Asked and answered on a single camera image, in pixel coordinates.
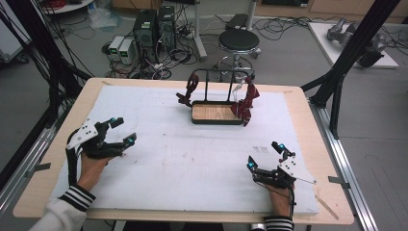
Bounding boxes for black metal frame post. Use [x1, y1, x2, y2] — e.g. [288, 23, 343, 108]
[300, 0, 402, 141]
[0, 0, 93, 129]

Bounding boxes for person's right striped sleeve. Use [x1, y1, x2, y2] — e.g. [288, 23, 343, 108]
[263, 215, 295, 231]

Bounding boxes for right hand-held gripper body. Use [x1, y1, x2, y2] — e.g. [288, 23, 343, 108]
[251, 156, 318, 191]

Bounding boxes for black rack with wooden base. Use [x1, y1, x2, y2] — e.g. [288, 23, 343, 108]
[191, 67, 255, 126]

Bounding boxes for person's left striped sleeve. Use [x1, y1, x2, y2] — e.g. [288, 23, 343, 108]
[28, 183, 97, 231]

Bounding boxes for striped red bow tie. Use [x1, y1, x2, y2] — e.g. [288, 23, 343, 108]
[229, 76, 261, 127]

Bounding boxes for person's left hand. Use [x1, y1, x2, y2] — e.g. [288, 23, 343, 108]
[76, 152, 113, 193]

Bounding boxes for black round stool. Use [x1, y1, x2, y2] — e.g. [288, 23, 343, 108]
[217, 28, 262, 82]

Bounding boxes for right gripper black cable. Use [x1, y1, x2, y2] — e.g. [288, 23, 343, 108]
[286, 185, 296, 219]

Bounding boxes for round white table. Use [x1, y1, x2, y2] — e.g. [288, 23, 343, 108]
[40, 0, 96, 15]

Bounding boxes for thin wooden stick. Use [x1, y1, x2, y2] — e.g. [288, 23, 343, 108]
[314, 193, 341, 221]

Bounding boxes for person's right hand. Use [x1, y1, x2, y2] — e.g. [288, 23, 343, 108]
[267, 186, 295, 218]

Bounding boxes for white floor board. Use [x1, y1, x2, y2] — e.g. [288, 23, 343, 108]
[307, 21, 400, 70]

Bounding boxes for white foam mat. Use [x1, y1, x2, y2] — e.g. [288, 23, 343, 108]
[52, 85, 320, 217]

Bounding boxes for black computer tower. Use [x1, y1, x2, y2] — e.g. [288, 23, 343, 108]
[132, 9, 160, 63]
[157, 5, 178, 50]

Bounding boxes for black flat device on floor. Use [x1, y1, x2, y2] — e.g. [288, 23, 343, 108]
[225, 13, 250, 31]

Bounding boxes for person's striped sleeve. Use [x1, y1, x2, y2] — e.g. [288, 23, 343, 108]
[263, 215, 295, 231]
[28, 183, 97, 231]

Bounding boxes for computer tower and boxes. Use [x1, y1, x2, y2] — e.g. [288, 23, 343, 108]
[101, 18, 206, 81]

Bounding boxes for aluminium table rail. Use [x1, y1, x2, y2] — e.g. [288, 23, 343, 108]
[307, 95, 380, 231]
[0, 105, 70, 214]

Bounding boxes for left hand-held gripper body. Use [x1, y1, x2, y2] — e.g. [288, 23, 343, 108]
[65, 117, 126, 161]

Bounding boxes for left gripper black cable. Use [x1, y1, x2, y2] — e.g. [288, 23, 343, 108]
[64, 146, 80, 188]

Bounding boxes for plain dark red bow tie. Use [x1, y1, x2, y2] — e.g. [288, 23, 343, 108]
[175, 71, 200, 108]

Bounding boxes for clear plastic bag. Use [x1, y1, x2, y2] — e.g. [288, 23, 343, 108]
[87, 7, 123, 31]

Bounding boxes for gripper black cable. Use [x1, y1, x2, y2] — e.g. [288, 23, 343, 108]
[64, 146, 80, 188]
[286, 185, 296, 219]

